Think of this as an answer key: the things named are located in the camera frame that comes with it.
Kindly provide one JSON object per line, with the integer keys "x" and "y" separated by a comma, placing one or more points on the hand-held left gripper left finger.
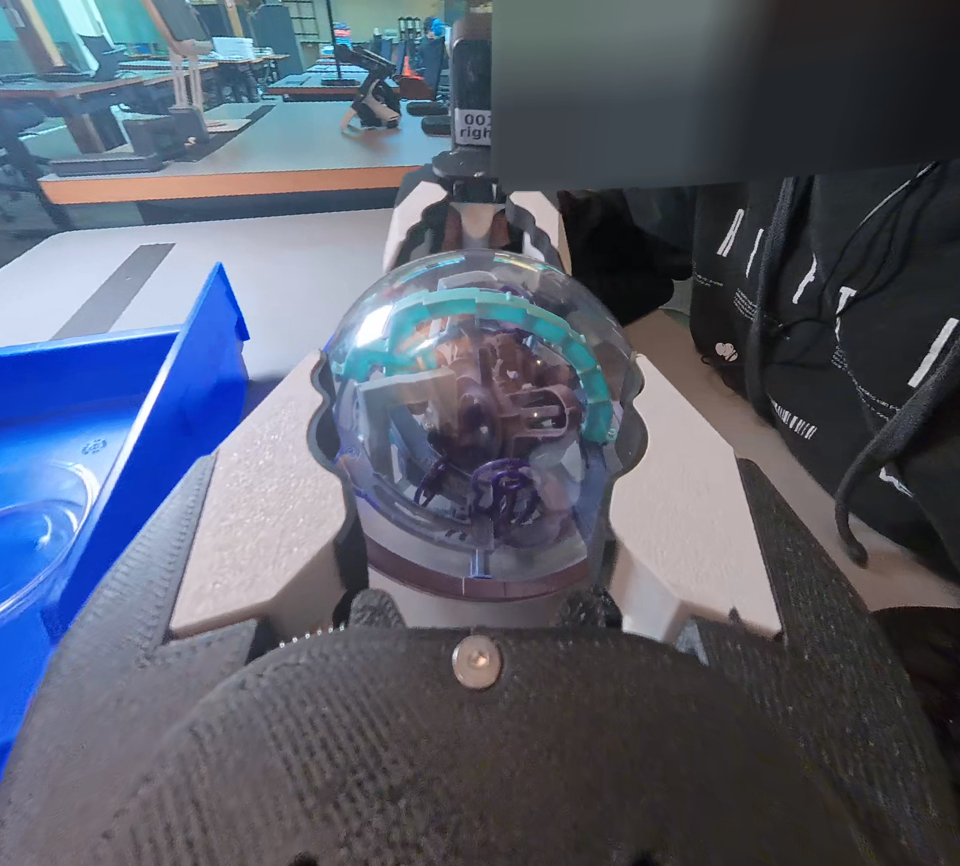
{"x": 255, "y": 521}

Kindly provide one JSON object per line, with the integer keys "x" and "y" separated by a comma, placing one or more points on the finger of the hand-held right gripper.
{"x": 547, "y": 228}
{"x": 409, "y": 228}

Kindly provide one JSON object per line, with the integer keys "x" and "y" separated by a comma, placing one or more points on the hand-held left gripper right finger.
{"x": 697, "y": 528}

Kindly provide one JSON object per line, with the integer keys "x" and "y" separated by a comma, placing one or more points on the clear plastic maze ball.
{"x": 480, "y": 423}

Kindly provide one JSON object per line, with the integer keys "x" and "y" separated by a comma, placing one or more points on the clear plastic ball stand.
{"x": 37, "y": 528}

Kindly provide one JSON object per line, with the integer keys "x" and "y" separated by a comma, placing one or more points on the black mesh pad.
{"x": 427, "y": 108}
{"x": 437, "y": 126}

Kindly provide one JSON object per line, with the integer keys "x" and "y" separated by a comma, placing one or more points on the spare hand-held gripper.
{"x": 371, "y": 97}

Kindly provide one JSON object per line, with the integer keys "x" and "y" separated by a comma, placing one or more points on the blue plastic bin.
{"x": 187, "y": 393}

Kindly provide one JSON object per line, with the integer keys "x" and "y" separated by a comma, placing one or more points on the orange-edged desk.
{"x": 262, "y": 161}

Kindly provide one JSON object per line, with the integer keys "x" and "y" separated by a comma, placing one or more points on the wooden desk stand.
{"x": 184, "y": 78}

